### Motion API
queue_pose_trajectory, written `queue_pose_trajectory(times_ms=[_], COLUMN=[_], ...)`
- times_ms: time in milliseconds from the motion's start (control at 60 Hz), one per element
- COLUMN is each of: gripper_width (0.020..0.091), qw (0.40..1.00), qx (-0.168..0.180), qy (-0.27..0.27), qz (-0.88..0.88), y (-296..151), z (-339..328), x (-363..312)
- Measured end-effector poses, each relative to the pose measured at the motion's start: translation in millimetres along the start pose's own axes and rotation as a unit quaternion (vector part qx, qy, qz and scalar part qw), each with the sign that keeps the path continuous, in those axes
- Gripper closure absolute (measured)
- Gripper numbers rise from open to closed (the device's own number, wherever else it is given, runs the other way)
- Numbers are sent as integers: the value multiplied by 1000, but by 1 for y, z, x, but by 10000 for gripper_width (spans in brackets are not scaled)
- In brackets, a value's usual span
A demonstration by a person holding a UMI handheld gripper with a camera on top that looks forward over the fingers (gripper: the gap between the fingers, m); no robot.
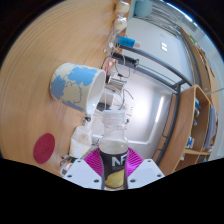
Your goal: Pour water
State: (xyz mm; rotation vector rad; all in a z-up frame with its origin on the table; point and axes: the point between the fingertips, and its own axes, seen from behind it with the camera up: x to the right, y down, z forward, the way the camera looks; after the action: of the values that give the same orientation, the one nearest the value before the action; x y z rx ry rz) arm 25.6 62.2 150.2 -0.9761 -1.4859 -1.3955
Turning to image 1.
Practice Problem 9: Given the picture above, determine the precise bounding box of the flat round red coaster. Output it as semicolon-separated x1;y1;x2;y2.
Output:
32;133;56;165

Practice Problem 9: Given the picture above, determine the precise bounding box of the white desk lamp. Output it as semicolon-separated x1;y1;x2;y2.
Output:
91;95;166;146

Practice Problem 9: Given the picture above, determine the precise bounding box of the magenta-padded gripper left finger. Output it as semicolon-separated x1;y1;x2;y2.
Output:
62;148;105;190

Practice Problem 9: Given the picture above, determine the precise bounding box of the teal pillow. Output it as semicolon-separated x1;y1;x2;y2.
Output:
134;0;154;18

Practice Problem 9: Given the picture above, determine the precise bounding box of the wooden shelf unit with items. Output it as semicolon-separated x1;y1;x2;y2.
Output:
168;84;219;174

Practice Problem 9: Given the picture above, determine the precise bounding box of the clear drink bottle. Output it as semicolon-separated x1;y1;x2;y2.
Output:
98;109;130;190

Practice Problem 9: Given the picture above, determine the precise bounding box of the blue tube bottle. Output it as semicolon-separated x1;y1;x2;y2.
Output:
114;35;142;49

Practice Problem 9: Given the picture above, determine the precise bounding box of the white crumpled bag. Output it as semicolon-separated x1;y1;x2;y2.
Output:
68;125;93;159

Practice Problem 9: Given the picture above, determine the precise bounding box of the white mug with blue patches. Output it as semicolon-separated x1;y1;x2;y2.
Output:
49;62;107;114

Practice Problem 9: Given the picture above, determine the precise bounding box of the grey metal bed frame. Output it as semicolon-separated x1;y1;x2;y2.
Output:
113;43;194;164

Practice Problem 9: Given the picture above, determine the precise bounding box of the white round roll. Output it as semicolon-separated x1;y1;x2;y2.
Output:
113;16;129;32
114;0;131;14

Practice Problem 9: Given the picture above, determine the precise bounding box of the black electric shaver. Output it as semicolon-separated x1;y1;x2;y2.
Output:
111;52;139;67

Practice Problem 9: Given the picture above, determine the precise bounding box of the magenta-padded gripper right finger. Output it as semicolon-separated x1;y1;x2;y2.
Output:
126;147;166;190

